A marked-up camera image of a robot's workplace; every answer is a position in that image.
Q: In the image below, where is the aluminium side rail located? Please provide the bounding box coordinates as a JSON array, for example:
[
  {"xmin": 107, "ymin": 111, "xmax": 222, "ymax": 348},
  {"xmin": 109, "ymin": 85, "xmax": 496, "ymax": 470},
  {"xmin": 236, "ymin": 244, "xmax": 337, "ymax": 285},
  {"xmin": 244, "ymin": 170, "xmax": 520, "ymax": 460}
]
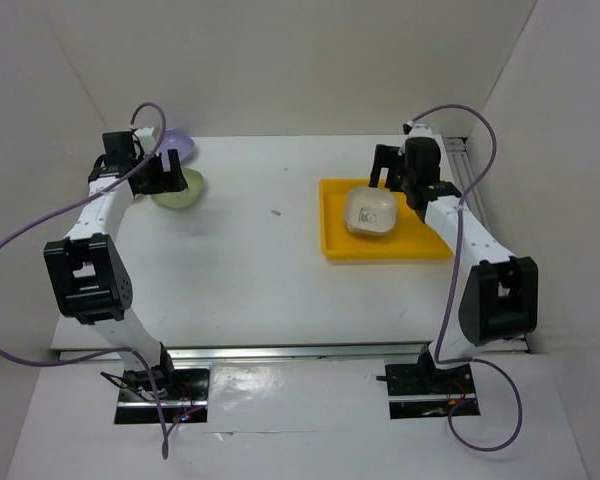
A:
[{"xmin": 439, "ymin": 138, "xmax": 526, "ymax": 360}]

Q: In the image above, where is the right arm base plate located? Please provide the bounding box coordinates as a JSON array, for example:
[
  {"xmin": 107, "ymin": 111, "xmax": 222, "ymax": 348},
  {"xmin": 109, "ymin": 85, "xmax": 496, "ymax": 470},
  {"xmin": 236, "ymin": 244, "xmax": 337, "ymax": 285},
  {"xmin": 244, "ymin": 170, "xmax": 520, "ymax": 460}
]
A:
[{"xmin": 375, "ymin": 364, "xmax": 480, "ymax": 420}]

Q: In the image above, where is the cream panda plate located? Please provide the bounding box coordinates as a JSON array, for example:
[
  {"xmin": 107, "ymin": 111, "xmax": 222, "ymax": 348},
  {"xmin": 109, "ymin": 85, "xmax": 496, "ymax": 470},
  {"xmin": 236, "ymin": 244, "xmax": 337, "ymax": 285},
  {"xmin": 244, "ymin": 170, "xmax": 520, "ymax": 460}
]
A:
[{"xmin": 343, "ymin": 186, "xmax": 398, "ymax": 237}]

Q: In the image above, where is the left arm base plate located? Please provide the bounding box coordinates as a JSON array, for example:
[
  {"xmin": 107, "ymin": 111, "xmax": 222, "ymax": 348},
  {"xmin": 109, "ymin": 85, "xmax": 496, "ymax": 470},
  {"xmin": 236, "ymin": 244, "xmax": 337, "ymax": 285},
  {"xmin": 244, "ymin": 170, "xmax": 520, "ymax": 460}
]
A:
[{"xmin": 100, "ymin": 366, "xmax": 211, "ymax": 425}]

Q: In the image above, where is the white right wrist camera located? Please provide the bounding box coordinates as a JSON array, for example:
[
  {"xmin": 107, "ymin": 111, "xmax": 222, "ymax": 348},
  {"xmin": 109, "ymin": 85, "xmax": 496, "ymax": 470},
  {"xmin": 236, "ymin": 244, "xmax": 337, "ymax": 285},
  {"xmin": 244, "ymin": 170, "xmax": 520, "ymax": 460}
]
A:
[{"xmin": 402, "ymin": 120, "xmax": 433, "ymax": 139}]

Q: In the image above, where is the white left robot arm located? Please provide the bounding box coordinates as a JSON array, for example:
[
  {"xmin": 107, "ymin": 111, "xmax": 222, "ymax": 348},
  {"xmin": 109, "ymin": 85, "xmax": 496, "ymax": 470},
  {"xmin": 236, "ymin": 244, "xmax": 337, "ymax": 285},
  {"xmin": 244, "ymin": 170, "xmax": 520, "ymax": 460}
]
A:
[{"xmin": 43, "ymin": 127, "xmax": 187, "ymax": 399}]

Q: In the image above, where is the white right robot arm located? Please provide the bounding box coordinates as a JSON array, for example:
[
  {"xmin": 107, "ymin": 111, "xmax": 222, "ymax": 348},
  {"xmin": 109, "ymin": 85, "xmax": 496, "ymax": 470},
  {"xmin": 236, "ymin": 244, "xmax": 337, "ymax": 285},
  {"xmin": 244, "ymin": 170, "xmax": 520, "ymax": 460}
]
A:
[{"xmin": 369, "ymin": 136, "xmax": 539, "ymax": 392}]

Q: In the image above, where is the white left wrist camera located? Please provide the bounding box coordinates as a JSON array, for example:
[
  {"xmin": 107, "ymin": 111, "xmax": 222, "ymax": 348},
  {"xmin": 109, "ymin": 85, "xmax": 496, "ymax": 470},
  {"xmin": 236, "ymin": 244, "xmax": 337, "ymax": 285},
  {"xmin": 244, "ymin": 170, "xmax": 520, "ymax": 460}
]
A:
[{"xmin": 131, "ymin": 126, "xmax": 159, "ymax": 151}]

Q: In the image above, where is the yellow plastic bin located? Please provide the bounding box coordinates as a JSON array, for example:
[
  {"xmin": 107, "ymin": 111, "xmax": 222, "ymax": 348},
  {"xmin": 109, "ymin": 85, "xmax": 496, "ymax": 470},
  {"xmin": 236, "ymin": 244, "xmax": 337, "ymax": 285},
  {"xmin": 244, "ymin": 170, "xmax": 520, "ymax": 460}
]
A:
[{"xmin": 319, "ymin": 178, "xmax": 452, "ymax": 261}]

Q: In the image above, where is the green panda plate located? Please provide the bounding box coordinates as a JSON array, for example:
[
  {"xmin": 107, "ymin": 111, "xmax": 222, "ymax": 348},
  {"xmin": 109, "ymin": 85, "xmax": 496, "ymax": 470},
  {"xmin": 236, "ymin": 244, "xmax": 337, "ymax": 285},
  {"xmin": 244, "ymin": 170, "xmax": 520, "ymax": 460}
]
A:
[{"xmin": 151, "ymin": 168, "xmax": 205, "ymax": 210}]

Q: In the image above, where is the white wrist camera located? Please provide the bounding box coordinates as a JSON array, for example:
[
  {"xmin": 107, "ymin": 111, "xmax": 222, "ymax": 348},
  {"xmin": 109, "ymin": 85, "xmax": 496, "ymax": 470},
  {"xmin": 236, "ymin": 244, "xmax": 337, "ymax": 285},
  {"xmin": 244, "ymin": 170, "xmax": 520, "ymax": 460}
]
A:
[
  {"xmin": 402, "ymin": 120, "xmax": 433, "ymax": 139},
  {"xmin": 131, "ymin": 126, "xmax": 159, "ymax": 151}
]

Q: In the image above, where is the aluminium table edge rail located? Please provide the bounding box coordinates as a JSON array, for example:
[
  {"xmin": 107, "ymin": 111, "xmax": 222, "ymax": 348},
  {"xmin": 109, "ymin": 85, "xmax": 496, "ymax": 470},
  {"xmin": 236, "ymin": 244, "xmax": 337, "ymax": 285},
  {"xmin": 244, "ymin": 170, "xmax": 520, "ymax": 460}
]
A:
[{"xmin": 57, "ymin": 340, "xmax": 481, "ymax": 364}]

